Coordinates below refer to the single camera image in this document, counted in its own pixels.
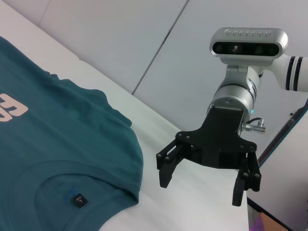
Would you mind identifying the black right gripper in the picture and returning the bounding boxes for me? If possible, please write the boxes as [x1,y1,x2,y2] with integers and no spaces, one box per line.
[155,105,262,207]

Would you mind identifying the teal blue printed T-shirt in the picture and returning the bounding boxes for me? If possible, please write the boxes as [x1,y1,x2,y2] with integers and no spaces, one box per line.
[0,36,144,231]

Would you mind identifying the orange board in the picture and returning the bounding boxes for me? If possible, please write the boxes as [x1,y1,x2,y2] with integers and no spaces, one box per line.
[261,211,291,231]

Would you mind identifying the right gripper cable with plug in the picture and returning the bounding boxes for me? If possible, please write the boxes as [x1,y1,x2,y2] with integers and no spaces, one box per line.
[242,117,267,134]

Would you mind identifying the black metal frame bar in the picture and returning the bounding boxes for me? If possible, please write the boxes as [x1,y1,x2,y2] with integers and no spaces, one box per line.
[257,97,308,169]

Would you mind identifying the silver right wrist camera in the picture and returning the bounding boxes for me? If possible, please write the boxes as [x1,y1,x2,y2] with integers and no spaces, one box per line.
[208,27,289,67]

